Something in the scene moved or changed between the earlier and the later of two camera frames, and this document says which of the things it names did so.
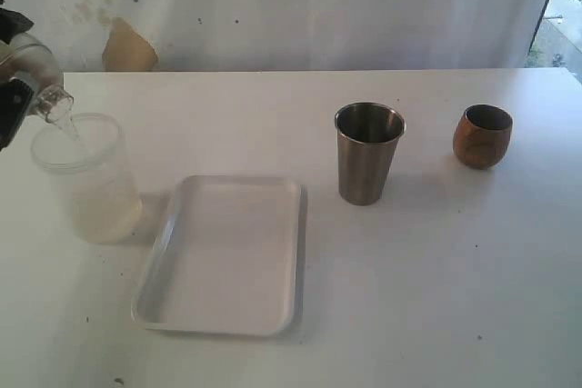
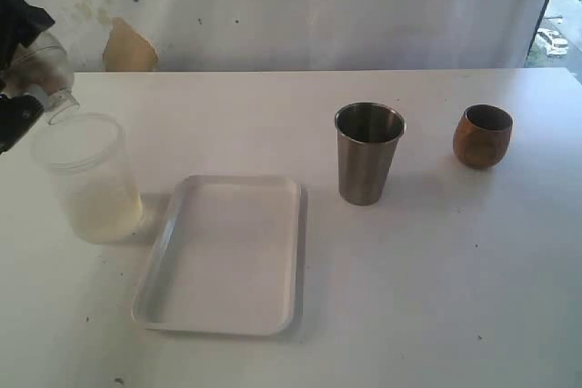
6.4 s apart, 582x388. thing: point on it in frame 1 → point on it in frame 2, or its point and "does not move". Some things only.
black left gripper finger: [13, 23] → [20, 23]
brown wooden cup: [482, 135] does not move
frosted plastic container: [85, 157] does not move
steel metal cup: [367, 138] does not move
